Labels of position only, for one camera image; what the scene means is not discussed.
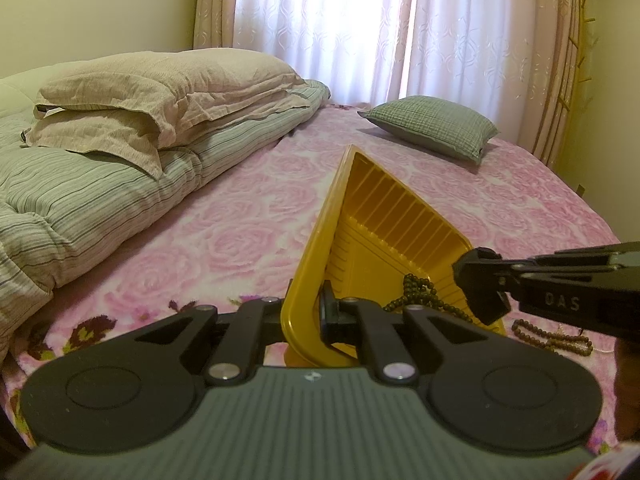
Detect striped green quilt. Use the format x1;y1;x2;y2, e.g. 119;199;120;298
0;79;332;356

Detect bamboo coat rack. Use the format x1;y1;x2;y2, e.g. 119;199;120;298
562;0;601;111

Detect yellow plastic tray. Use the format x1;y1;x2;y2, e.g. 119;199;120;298
280;144;507;368

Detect beige patterned curtain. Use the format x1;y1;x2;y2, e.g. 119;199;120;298
530;0;596;171
192;0;241;53

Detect beige pillow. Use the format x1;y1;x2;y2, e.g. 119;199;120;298
22;107;166;181
34;49;313;133

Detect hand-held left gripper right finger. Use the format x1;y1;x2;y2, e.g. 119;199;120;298
319;280;488;387

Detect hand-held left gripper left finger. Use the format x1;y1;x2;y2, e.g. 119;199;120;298
134;297;286;387

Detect dark bead necklace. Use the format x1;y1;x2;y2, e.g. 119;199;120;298
382;274;473;323

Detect red white printed cloth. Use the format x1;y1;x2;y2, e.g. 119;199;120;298
567;437;640;480

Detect white sheer curtain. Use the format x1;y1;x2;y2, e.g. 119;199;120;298
235;0;576;111

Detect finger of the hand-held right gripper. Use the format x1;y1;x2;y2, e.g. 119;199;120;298
532;241;640;267
451;246;622;326

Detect green checked pillow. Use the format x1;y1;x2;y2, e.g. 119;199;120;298
357;95;501;166

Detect brown wooden bead necklace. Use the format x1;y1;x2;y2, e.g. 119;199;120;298
511;319;594;354

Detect pink floral blanket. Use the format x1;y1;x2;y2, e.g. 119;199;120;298
0;102;640;461

